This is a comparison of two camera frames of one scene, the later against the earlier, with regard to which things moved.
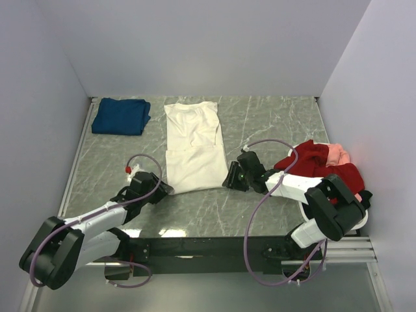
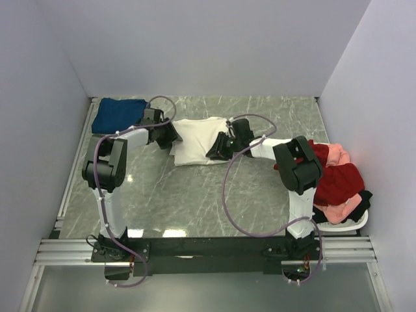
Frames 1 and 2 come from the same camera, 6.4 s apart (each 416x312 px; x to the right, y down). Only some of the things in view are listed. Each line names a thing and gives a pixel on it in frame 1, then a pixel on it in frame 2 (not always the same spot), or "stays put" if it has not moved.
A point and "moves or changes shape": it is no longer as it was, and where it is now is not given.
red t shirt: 312,162 stays put
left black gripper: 162,190 -> 172,136
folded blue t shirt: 121,117 stays put
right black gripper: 231,181 -> 218,152
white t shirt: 195,158 moves or changes shape
